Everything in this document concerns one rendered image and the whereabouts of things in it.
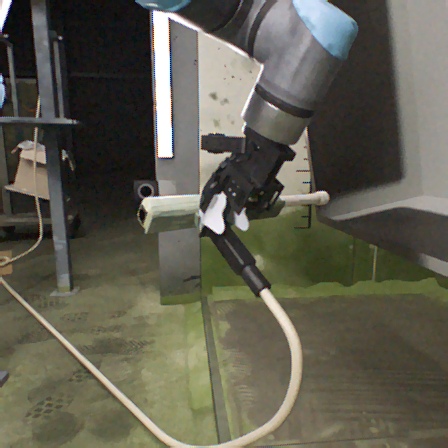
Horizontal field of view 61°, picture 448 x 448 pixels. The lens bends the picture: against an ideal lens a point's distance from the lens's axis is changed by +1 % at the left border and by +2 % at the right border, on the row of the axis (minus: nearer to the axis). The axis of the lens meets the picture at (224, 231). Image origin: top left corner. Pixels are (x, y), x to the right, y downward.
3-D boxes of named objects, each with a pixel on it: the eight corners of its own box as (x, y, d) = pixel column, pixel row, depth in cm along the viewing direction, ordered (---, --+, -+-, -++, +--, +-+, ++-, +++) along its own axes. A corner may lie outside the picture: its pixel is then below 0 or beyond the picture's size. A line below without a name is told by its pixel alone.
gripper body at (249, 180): (234, 219, 56) (270, 150, 49) (205, 184, 60) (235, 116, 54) (269, 215, 61) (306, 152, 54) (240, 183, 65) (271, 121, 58)
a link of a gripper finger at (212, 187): (196, 213, 60) (222, 168, 56) (192, 207, 61) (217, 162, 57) (217, 214, 64) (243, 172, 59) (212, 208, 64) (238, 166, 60)
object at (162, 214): (207, 300, 49) (136, 188, 60) (194, 321, 51) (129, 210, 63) (389, 247, 79) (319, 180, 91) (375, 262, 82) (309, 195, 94)
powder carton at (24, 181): (17, 181, 324) (29, 137, 320) (70, 195, 338) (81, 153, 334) (0, 186, 274) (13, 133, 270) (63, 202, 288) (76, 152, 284)
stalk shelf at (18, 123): (87, 128, 168) (86, 124, 168) (72, 123, 146) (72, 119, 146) (13, 127, 165) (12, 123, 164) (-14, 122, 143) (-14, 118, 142)
